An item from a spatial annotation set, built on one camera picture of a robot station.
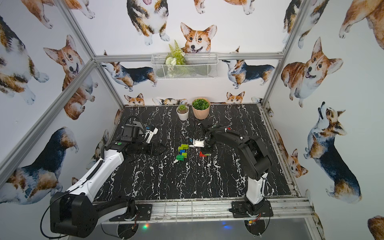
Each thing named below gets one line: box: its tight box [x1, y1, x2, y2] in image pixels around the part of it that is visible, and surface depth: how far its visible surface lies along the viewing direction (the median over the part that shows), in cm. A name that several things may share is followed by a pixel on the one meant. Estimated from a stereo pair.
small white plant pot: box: [176, 104, 190, 121], surface depth 109 cm
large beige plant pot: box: [192, 97, 211, 120], surface depth 108 cm
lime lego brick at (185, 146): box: [181, 144, 190, 150], surface depth 97 cm
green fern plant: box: [165, 39, 187, 66], surface depth 85 cm
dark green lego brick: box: [175, 155, 185, 161], surface depth 93 cm
